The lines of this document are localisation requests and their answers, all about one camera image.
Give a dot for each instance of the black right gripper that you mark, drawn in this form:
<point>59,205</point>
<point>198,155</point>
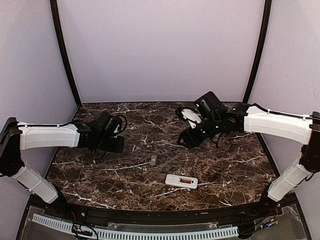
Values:
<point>188,136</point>

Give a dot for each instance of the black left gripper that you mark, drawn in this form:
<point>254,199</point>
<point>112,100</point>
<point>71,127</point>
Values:
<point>118,147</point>

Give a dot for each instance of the grey battery cover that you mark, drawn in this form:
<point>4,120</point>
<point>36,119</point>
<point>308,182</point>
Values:
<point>153,160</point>

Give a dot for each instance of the white remote control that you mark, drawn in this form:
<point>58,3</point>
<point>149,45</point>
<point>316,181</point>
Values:
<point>173,180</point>

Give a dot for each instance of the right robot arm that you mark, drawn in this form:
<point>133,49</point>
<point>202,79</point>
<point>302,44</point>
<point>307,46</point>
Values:
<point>210,118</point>

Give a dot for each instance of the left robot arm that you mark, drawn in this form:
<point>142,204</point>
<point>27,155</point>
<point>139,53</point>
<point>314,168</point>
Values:
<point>103,134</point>

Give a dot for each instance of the clear acrylic plate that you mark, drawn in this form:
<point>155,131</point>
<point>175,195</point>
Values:
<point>152,228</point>

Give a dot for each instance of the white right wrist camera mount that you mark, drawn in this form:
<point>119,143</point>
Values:
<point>189,115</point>

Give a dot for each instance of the black left corner frame post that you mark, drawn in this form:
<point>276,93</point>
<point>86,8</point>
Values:
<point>63,52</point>

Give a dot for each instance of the black corner frame post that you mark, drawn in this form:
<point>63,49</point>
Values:
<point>259,50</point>
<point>63,52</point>

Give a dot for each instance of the black front frame rail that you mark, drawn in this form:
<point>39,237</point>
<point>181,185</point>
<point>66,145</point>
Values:
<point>242,214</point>

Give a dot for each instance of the black right corner frame post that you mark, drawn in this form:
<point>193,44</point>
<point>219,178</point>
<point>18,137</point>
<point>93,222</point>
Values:
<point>259,50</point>

